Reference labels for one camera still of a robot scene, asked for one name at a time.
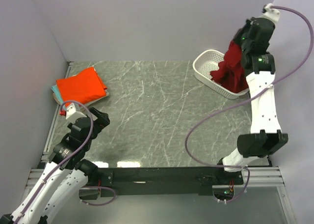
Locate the dark red t shirt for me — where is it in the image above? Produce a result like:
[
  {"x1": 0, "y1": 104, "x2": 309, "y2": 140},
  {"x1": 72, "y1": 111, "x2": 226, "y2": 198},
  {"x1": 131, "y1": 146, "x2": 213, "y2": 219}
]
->
[{"x1": 210, "y1": 41, "x2": 248, "y2": 93}]

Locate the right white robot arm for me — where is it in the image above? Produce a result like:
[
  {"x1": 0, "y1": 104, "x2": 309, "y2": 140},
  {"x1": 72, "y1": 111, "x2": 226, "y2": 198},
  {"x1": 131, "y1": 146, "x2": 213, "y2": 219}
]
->
[{"x1": 215, "y1": 17, "x2": 288, "y2": 184}]

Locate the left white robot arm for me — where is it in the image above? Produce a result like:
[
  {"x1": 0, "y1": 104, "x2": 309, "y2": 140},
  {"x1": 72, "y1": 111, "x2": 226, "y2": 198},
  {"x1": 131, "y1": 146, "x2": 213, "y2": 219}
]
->
[{"x1": 0, "y1": 106, "x2": 110, "y2": 224}]

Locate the orange folded t shirt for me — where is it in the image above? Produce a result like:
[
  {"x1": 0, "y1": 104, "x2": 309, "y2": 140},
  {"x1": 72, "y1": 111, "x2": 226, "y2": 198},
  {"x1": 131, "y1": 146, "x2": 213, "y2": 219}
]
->
[{"x1": 56, "y1": 66, "x2": 107, "y2": 104}]

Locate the teal folded t shirt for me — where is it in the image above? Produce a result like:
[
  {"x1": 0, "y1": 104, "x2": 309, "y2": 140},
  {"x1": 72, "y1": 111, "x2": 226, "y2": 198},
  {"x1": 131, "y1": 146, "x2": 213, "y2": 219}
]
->
[{"x1": 51, "y1": 84, "x2": 63, "y2": 105}]

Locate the white plastic basket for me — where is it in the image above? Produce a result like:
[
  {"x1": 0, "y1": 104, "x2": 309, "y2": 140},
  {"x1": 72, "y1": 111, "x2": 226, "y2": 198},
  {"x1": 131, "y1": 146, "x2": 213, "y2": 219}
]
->
[{"x1": 192, "y1": 50, "x2": 249, "y2": 100}]

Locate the black base beam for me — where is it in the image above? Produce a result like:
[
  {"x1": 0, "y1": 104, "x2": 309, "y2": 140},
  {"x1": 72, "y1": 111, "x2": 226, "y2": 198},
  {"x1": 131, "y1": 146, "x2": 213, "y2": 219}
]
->
[{"x1": 87, "y1": 167, "x2": 244, "y2": 196}]

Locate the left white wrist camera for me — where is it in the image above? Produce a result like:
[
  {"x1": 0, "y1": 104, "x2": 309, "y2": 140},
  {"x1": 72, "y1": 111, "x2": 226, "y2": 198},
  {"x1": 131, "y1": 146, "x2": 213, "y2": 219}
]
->
[{"x1": 59, "y1": 106, "x2": 86, "y2": 123}]

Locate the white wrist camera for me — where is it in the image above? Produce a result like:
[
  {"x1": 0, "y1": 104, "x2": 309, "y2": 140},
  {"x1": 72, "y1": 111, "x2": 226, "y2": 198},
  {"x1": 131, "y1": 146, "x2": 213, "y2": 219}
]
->
[
  {"x1": 59, "y1": 106, "x2": 86, "y2": 123},
  {"x1": 260, "y1": 3, "x2": 280, "y2": 24}
]

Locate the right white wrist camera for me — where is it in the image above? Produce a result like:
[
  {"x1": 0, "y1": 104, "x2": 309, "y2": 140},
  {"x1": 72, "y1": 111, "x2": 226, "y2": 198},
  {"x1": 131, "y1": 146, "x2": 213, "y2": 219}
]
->
[{"x1": 260, "y1": 3, "x2": 280, "y2": 24}]

